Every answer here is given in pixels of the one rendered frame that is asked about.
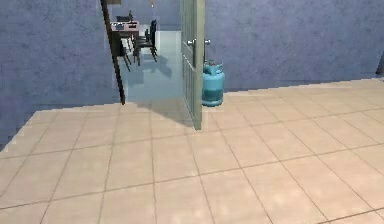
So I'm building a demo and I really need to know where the blue gas cylinder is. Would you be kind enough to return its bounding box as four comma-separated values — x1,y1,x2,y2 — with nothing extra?
201,59,226,108

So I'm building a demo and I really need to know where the grey-green room door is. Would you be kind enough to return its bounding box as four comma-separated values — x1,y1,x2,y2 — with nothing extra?
179,0,206,131

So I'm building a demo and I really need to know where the black dining chair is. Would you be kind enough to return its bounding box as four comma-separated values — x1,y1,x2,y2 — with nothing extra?
132,19,158,67

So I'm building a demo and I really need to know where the dark wooden table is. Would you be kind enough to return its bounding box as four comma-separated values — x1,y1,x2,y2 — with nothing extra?
110,20,140,58

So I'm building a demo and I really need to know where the silver door handle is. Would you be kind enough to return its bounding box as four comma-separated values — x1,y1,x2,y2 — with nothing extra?
186,38,212,47

